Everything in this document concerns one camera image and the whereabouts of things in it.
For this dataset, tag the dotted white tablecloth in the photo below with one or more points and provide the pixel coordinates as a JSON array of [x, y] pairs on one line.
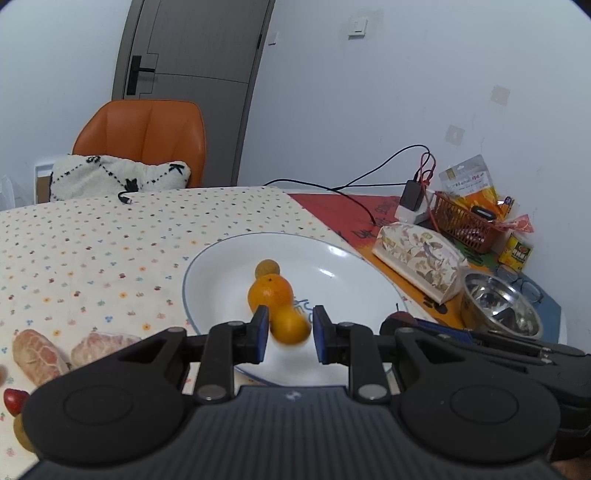
[[92, 254]]

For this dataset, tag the brown panel white frame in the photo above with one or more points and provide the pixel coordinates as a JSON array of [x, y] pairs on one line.
[[43, 184]]

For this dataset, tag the clear plastic bag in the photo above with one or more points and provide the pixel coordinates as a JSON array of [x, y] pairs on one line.
[[9, 191]]

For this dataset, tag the red orange printed mat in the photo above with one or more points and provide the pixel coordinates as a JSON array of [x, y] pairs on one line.
[[332, 207]]

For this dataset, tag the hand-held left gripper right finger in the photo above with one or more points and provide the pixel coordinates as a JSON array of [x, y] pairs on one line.
[[321, 334]]

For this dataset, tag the small white wall plate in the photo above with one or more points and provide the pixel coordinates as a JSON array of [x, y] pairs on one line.
[[273, 38]]

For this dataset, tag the yellow small box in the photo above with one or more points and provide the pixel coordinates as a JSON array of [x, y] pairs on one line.
[[517, 253]]

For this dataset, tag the grey door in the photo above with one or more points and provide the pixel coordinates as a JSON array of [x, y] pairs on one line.
[[198, 46]]

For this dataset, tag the dark red round fruit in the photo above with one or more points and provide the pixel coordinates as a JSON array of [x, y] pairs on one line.
[[400, 318]]

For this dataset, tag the peeled pomelo segment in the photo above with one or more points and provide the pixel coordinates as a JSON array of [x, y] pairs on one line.
[[101, 346], [39, 357]]

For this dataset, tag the orange snack packet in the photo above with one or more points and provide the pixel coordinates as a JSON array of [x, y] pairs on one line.
[[482, 198]]

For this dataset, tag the clear snack packet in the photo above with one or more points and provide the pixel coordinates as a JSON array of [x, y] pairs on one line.
[[466, 177]]

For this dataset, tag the white patterned cushion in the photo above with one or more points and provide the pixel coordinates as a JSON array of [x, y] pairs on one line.
[[92, 177]]

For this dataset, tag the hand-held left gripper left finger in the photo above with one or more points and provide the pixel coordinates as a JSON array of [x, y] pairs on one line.
[[261, 334]]

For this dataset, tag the white power strip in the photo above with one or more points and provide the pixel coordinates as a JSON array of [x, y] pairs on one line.
[[408, 216]]

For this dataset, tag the brown plastic basket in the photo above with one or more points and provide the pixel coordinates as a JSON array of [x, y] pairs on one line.
[[461, 221]]

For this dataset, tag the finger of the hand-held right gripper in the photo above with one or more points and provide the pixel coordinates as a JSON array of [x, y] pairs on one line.
[[445, 332]]

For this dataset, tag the large orange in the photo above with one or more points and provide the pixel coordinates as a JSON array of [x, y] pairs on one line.
[[270, 295]]

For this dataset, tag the eyeglasses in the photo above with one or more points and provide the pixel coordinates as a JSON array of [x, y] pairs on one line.
[[535, 295]]

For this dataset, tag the small red round fruit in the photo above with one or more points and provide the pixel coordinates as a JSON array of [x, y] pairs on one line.
[[14, 399]]

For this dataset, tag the black charger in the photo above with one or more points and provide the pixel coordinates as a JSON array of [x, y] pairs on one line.
[[412, 194]]

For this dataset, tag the white light switch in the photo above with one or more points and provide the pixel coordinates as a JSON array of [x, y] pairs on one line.
[[358, 26]]

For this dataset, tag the orange chair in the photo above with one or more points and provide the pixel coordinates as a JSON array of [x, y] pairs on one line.
[[147, 129]]

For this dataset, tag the red orange candy wrapper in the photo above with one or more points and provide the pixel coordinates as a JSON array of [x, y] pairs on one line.
[[517, 224]]

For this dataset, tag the floral tissue box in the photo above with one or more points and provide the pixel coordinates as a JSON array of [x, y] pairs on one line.
[[415, 254]]

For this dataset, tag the medium orange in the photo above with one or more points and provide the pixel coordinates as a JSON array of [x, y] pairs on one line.
[[290, 326]]

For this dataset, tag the brown longan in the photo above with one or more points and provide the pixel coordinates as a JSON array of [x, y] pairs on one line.
[[23, 431], [268, 268]]

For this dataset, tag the white round plate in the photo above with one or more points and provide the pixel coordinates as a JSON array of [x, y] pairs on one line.
[[221, 272]]

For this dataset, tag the black device in basket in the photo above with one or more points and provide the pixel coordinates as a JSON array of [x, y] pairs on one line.
[[482, 212]]

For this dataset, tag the steel bowl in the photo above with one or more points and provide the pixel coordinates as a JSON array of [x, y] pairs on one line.
[[498, 304]]

